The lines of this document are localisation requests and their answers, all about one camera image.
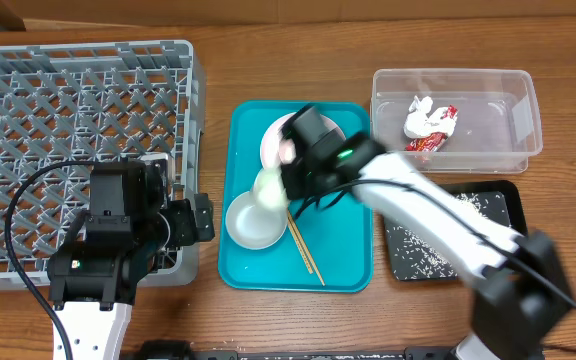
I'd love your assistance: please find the grey dishwasher rack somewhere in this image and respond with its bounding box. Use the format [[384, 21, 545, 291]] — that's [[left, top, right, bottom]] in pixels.
[[0, 40, 206, 291]]

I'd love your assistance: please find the white paper cup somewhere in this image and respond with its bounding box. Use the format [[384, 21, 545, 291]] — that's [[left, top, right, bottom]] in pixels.
[[252, 168, 289, 211]]

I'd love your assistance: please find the teal serving tray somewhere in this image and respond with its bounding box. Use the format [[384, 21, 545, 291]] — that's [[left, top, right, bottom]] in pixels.
[[218, 100, 373, 293]]

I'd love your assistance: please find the wooden chopstick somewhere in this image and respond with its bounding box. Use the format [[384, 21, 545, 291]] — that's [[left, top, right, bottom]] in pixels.
[[287, 212, 314, 274], [297, 227, 325, 286]]

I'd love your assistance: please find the red snack wrapper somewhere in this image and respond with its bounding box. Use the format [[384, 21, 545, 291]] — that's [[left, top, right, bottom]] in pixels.
[[405, 133, 450, 152]]

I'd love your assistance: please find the black tray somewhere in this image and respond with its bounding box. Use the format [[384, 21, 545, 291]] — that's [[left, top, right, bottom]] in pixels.
[[384, 180, 528, 282]]

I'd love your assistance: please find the pile of white rice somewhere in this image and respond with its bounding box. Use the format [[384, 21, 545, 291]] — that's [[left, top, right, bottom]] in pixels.
[[384, 191, 511, 281]]

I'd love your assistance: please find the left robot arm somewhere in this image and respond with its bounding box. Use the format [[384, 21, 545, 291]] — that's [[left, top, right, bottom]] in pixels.
[[48, 161, 215, 359]]

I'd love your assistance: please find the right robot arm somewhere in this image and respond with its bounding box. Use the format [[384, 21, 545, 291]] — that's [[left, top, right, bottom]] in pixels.
[[281, 104, 572, 359]]

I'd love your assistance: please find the large pink plate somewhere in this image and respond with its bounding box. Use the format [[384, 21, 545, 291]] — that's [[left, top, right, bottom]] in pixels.
[[259, 112, 347, 171]]

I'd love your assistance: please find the white napkin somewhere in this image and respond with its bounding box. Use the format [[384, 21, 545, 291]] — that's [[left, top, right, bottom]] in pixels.
[[403, 96, 458, 139]]

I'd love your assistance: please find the clear plastic bin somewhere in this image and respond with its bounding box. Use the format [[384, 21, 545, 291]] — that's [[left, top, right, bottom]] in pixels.
[[370, 68, 543, 174]]

